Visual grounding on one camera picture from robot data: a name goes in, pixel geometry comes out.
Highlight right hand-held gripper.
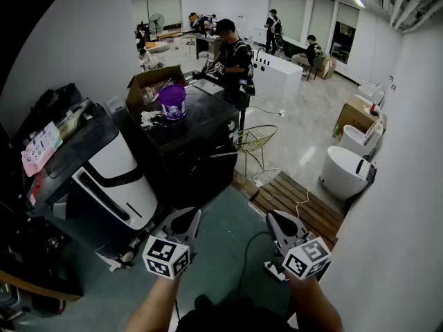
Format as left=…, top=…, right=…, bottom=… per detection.
left=265, top=210, right=332, bottom=279

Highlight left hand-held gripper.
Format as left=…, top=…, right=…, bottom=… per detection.
left=142, top=208, right=202, bottom=279

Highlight dark round washing machine door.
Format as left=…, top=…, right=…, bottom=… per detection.
left=171, top=145, right=239, bottom=211

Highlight person's right forearm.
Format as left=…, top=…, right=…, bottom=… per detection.
left=287, top=275, right=343, bottom=332

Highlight person's left forearm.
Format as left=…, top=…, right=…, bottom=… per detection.
left=124, top=275, right=183, bottom=332

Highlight cardboard box with items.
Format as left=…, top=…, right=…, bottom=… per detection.
left=125, top=65, right=188, bottom=113

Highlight wooden slatted platform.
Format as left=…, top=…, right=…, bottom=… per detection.
left=251, top=171, right=344, bottom=252

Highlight white and black appliance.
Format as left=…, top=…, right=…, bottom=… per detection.
left=21, top=97, right=159, bottom=257

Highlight person's left shoe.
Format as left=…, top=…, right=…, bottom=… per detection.
left=193, top=294, right=216, bottom=311

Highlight white cylindrical toilet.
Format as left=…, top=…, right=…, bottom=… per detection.
left=320, top=145, right=378, bottom=201

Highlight person's black clothing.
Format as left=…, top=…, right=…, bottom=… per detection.
left=176, top=295, right=296, bottom=332

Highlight white powder pile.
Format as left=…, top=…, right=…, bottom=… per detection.
left=139, top=111, right=163, bottom=129

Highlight white toilet with raised lid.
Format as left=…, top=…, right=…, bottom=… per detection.
left=338, top=118, right=385, bottom=157

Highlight purple plastic bucket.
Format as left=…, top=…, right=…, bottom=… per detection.
left=158, top=84, right=187, bottom=121

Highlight closed brown cardboard box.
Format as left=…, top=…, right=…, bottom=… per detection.
left=313, top=55, right=338, bottom=80
left=334, top=96, right=388, bottom=136

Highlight small white box appliance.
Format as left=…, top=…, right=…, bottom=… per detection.
left=105, top=95, right=127, bottom=118

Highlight black table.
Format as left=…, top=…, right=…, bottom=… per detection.
left=183, top=70, right=251, bottom=131

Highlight white counter cabinet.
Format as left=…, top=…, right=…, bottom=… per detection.
left=251, top=48, right=304, bottom=102

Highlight pink leaflet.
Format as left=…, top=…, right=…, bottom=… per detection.
left=21, top=121, right=64, bottom=178

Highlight black backpack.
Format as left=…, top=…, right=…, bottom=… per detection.
left=15, top=83, right=84, bottom=142

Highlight brown wooden desk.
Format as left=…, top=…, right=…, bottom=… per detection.
left=195, top=35, right=222, bottom=60

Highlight orange cushion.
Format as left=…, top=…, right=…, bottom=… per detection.
left=144, top=41, right=170, bottom=53

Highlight low wooden bench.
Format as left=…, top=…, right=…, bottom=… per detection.
left=155, top=29, right=183, bottom=42

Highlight black standing fan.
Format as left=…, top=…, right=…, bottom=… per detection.
left=148, top=13, right=165, bottom=36

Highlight white ceiling pipes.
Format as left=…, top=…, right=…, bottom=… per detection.
left=388, top=0, right=443, bottom=31

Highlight thin white cable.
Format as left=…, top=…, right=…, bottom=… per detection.
left=295, top=186, right=311, bottom=228

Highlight black floor cable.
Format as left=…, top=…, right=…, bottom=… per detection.
left=236, top=231, right=273, bottom=301

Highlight white power strip with cable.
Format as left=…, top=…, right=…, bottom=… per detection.
left=253, top=166, right=289, bottom=189

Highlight gold wire chair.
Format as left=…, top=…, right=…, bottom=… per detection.
left=237, top=124, right=278, bottom=178

